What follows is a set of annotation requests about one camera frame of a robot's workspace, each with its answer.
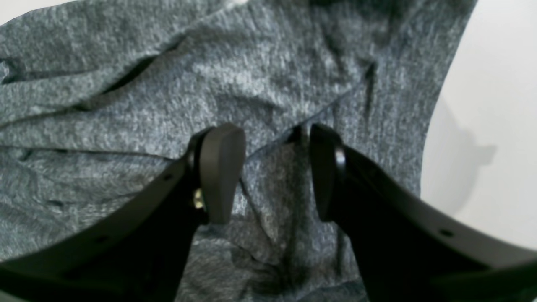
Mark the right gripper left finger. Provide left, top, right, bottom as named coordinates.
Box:
left=1, top=123, right=246, bottom=302

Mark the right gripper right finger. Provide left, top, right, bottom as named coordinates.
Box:
left=310, top=124, right=537, bottom=302

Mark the grey long-sleeve T-shirt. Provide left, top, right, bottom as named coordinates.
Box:
left=0, top=0, right=476, bottom=302

